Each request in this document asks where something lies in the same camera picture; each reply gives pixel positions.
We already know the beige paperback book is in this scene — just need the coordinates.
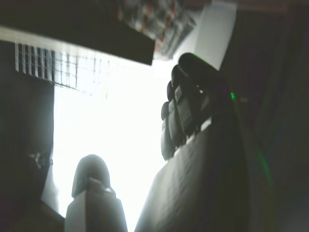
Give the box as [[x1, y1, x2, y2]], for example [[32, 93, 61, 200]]
[[0, 0, 155, 66]]

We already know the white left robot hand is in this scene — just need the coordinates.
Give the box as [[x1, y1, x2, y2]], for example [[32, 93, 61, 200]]
[[64, 52, 278, 232]]

